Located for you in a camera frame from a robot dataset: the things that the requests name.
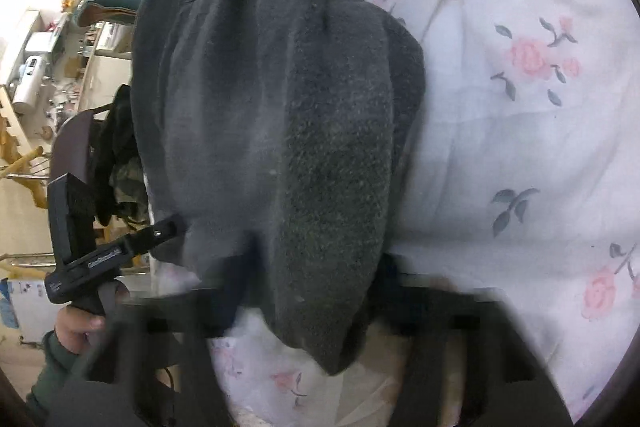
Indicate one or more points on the grey pants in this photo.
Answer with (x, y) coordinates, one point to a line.
(280, 132)

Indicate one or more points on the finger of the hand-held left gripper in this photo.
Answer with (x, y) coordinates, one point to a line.
(160, 234)

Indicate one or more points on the cream side table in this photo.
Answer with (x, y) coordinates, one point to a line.
(105, 77)

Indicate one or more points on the brown folding chair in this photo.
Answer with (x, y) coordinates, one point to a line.
(72, 147)

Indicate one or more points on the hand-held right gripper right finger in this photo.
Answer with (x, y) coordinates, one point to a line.
(450, 307)

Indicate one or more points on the floral white bed sheet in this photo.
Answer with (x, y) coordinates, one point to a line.
(500, 132)

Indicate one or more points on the person's left forearm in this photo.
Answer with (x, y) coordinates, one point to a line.
(50, 372)

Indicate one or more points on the black clothes pile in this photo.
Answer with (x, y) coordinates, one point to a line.
(117, 132)

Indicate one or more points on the wooden staircase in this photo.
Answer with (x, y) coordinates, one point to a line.
(30, 156)

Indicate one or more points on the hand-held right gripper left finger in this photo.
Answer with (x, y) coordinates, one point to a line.
(200, 307)

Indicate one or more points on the person's left hand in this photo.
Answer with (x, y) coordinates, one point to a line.
(75, 327)

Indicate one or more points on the grey knitted garment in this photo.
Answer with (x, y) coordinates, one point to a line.
(127, 179)

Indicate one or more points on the white water heater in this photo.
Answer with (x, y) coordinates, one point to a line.
(27, 92)

